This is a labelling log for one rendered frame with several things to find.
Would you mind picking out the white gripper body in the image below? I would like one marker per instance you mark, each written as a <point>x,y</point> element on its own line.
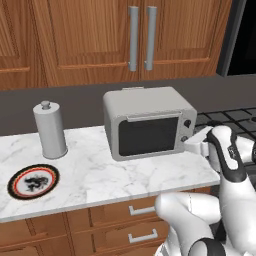
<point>195,144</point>

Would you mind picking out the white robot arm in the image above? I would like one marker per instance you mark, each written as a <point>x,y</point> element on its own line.
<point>233,196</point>

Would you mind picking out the small dark toaster oven knob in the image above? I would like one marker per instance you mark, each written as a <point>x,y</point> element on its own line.
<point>184,138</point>

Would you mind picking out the large dark toaster oven knob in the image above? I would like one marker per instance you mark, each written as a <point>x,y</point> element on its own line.
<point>187,123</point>

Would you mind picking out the toaster oven glass door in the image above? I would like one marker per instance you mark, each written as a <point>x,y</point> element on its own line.
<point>148,136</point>

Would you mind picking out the grey toaster oven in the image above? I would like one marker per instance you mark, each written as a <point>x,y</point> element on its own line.
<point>146,100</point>

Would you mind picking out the black red patterned plate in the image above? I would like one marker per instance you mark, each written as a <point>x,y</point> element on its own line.
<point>33,181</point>

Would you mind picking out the wooden base cupboard door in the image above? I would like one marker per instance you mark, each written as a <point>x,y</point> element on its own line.
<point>30,238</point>

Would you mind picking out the black hob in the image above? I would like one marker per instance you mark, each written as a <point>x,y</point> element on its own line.
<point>230,118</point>

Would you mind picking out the wooden drawer front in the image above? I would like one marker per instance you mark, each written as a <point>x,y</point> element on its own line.
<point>110,213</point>
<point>110,238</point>

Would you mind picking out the black extractor hood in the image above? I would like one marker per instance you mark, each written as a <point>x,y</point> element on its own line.
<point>241,36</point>

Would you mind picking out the white paper towel roll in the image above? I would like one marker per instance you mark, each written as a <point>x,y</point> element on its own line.
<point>50,131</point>

